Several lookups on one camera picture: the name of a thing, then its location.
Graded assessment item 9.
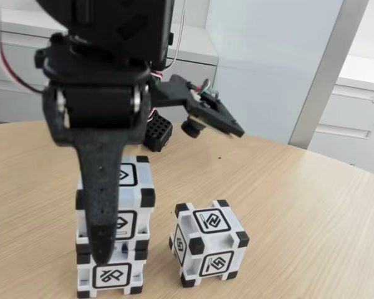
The grey metal pillar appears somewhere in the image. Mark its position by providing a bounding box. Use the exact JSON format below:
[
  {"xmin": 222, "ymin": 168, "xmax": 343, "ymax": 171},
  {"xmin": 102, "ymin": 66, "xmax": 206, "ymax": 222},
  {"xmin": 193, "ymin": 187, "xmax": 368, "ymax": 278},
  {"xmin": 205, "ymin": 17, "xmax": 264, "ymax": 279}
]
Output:
[{"xmin": 287, "ymin": 0, "xmax": 370, "ymax": 150}]

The white cube with lightning glyph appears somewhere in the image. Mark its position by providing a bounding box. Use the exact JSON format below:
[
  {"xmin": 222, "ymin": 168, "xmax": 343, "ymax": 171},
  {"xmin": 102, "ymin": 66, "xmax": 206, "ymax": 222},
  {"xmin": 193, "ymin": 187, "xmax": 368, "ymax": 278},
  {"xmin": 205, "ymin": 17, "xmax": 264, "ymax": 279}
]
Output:
[{"xmin": 168, "ymin": 199, "xmax": 250, "ymax": 289}]

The white cube with blue LEDs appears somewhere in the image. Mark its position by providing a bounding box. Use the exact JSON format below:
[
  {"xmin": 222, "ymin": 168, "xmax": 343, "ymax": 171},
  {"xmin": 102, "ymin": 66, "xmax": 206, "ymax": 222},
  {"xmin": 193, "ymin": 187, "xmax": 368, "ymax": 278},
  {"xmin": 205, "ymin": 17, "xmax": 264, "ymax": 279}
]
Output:
[{"xmin": 75, "ymin": 238, "xmax": 149, "ymax": 299}]

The red white servo cable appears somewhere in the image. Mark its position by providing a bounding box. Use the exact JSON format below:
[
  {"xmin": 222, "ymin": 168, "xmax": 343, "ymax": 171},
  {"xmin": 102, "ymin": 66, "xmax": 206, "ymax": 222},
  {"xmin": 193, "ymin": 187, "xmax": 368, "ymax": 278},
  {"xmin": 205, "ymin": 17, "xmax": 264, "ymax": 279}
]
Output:
[{"xmin": 0, "ymin": 0, "xmax": 49, "ymax": 94}]

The black gripper camera module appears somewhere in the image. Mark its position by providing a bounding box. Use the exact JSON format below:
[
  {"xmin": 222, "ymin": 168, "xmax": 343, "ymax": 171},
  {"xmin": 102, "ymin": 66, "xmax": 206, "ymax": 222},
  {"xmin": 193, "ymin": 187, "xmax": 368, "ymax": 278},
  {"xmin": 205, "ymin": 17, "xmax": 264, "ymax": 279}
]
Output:
[{"xmin": 151, "ymin": 74, "xmax": 246, "ymax": 140}]

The white cube with diamond glyph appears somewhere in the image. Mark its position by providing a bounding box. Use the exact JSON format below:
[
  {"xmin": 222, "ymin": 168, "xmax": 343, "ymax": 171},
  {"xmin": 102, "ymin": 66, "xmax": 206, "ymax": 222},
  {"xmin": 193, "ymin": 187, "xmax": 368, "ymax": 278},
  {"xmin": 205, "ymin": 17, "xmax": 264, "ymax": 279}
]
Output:
[{"xmin": 75, "ymin": 155, "xmax": 156, "ymax": 247}]

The white drawer cabinet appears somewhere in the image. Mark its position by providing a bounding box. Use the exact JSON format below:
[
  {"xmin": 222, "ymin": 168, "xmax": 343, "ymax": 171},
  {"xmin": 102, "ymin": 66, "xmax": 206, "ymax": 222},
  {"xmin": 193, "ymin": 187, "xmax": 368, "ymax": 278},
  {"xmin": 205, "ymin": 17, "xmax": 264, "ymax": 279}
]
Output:
[{"xmin": 308, "ymin": 55, "xmax": 374, "ymax": 178}]

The white low cabinet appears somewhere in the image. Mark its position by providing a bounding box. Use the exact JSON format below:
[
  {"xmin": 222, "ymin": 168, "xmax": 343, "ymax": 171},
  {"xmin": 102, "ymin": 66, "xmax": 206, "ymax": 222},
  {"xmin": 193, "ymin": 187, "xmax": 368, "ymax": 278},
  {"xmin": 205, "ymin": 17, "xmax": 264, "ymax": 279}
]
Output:
[{"xmin": 0, "ymin": 17, "xmax": 219, "ymax": 125}]

